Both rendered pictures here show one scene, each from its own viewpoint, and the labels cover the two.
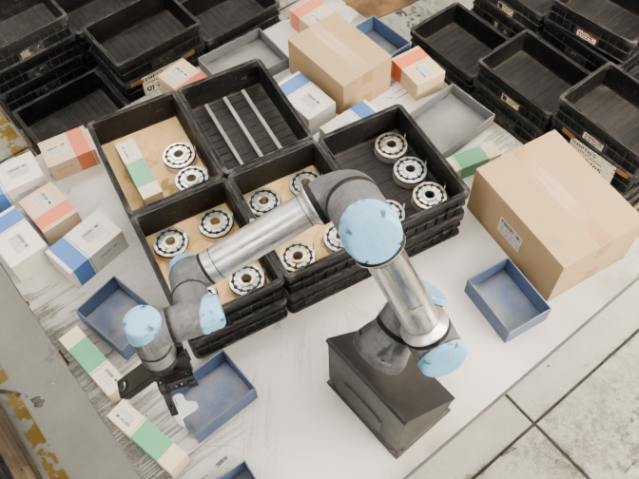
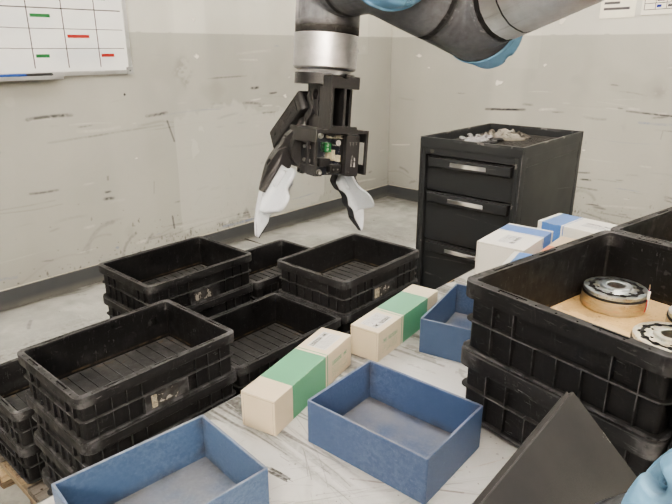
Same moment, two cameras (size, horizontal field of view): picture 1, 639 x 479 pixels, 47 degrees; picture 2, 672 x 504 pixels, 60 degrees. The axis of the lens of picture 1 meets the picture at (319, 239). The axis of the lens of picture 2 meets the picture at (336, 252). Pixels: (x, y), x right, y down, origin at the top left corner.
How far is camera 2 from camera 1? 152 cm
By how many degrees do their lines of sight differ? 67
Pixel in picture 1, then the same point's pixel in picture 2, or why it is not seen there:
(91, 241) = not seen: hidden behind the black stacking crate
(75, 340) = (417, 293)
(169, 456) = (268, 385)
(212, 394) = (401, 439)
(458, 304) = not seen: outside the picture
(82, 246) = not seen: hidden behind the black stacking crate
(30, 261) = (497, 255)
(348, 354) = (556, 449)
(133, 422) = (317, 347)
